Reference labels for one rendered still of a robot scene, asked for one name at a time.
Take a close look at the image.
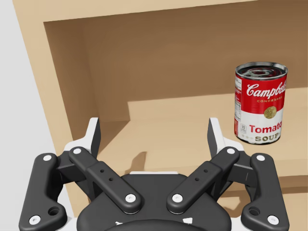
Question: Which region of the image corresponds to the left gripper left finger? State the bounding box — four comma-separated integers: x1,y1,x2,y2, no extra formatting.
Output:
18,117,145,231

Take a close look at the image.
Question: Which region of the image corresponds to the red and white can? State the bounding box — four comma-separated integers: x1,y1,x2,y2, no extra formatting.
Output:
234,62,289,145

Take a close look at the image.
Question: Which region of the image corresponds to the pale wooden shelf unit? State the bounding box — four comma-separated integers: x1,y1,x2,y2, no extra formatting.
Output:
12,0,308,218

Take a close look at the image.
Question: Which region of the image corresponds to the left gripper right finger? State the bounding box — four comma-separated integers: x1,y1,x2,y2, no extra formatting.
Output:
166,117,291,230

